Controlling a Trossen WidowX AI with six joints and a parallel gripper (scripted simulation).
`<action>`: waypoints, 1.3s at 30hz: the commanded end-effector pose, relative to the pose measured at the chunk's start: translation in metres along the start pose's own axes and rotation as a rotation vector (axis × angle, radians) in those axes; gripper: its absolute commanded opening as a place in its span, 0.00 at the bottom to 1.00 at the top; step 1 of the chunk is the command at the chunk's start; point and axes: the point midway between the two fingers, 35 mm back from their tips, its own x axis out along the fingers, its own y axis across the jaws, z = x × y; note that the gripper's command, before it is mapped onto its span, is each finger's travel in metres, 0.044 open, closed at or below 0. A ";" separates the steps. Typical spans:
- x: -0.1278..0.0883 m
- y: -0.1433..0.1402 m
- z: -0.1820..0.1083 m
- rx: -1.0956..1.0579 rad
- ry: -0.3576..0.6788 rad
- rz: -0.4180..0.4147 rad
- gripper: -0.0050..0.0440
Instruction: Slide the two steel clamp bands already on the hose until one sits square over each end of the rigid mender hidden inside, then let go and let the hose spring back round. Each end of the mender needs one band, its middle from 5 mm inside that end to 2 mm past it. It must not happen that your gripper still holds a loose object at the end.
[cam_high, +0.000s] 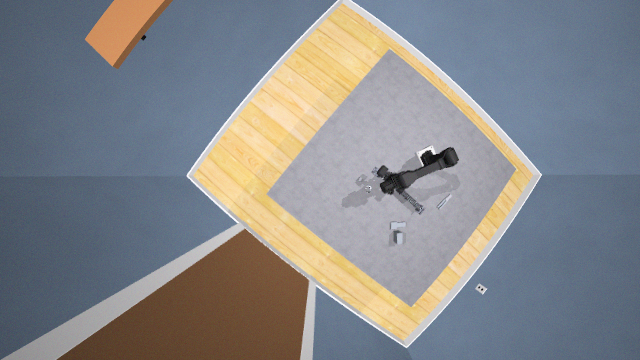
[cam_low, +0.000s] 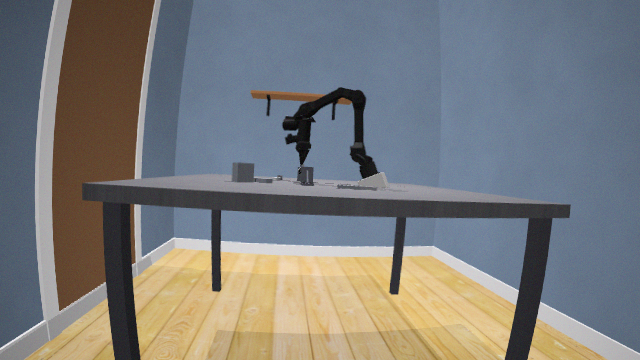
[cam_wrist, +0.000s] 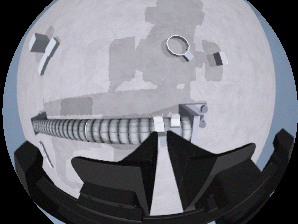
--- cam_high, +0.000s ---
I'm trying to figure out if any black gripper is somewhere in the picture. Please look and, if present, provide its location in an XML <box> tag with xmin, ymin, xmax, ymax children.
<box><xmin>377</xmin><ymin>165</ymin><xmax>404</xmax><ymax>194</ymax></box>

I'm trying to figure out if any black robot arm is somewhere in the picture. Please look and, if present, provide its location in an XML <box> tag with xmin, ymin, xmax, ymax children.
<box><xmin>380</xmin><ymin>147</ymin><xmax>459</xmax><ymax>195</ymax></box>

